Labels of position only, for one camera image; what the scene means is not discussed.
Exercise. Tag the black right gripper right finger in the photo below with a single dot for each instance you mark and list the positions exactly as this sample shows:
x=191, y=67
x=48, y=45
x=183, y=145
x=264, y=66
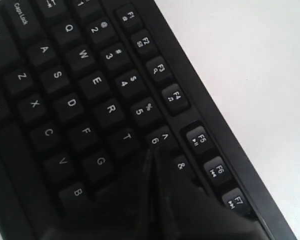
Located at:
x=186, y=212

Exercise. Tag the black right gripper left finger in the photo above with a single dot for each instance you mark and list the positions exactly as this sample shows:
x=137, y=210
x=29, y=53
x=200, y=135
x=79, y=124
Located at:
x=121, y=212

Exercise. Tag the black acer keyboard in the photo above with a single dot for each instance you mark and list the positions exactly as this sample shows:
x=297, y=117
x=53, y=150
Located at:
x=85, y=86

